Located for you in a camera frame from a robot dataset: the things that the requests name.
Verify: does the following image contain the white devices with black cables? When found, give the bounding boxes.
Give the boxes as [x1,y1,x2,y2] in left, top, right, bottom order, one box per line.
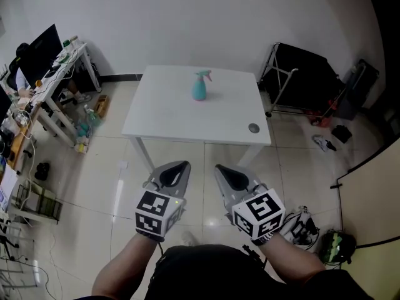
[279,205,321,246]

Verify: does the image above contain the dark grey suitcase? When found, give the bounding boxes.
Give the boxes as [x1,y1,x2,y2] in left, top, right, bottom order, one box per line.
[339,58,381,121]

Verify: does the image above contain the black office chair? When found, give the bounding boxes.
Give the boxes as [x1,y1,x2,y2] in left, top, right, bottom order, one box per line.
[5,56,21,90]

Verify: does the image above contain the dark beaded bracelet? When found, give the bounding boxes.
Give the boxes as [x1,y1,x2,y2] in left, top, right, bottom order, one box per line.
[135,229,166,243]

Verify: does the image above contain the white office desk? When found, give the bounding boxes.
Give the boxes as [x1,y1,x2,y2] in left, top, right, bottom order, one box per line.
[29,42,103,148]

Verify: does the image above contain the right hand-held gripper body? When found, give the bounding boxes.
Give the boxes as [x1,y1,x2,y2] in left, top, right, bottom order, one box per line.
[224,182,286,241]

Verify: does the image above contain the black wire basket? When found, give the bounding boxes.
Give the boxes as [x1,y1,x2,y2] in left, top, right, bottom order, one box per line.
[14,182,63,226]

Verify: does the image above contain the pink spray nozzle head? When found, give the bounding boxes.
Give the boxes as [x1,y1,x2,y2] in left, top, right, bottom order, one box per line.
[194,69,214,83]

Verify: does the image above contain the red plastic bag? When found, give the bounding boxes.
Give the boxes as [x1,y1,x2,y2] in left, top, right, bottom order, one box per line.
[304,100,340,128]

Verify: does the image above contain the wooden office desk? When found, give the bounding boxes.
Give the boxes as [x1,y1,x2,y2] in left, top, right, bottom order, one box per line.
[0,104,42,225]

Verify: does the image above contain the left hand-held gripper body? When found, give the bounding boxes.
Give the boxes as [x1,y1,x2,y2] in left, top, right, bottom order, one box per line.
[135,182,187,242]

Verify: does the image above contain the small wooden box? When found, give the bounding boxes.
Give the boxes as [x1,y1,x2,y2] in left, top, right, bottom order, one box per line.
[93,94,111,118]

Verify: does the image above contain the black green helmet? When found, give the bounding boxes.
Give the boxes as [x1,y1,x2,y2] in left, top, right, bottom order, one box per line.
[318,229,358,266]

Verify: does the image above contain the teal spray bottle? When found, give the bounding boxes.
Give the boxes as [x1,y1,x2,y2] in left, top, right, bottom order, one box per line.
[191,75,208,102]

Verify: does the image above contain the black monitor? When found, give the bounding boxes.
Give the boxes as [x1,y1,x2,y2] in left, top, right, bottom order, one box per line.
[0,87,13,124]
[17,23,64,87]

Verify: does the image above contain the person's right forearm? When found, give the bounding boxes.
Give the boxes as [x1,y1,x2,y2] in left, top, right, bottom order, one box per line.
[259,232,326,286]

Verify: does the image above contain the beige partition panel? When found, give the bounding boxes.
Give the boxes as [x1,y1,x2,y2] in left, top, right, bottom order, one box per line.
[330,137,400,300]

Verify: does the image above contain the person's black clothing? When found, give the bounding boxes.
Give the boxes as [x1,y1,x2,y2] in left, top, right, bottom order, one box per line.
[73,244,367,300]

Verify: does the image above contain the silver wristwatch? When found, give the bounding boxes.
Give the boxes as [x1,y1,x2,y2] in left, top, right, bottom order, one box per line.
[251,232,276,246]

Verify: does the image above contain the white rag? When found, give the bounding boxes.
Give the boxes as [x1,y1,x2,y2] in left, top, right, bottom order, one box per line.
[312,134,338,153]

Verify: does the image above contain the white table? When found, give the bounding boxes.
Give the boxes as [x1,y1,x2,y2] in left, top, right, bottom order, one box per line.
[121,64,272,176]

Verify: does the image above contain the black fabric folding cart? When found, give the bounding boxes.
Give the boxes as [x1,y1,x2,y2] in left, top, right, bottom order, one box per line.
[258,42,348,119]

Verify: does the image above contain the black cloth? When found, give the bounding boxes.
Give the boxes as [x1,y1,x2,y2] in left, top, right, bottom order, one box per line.
[331,124,353,144]

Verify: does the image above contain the person's white shoe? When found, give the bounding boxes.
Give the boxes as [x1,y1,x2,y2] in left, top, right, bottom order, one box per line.
[181,231,198,247]

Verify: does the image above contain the pair of black shoes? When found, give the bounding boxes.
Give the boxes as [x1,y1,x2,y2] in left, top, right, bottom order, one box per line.
[34,162,51,181]

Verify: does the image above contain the person's left forearm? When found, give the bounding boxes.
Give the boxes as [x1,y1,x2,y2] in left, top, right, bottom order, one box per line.
[91,232,159,300]

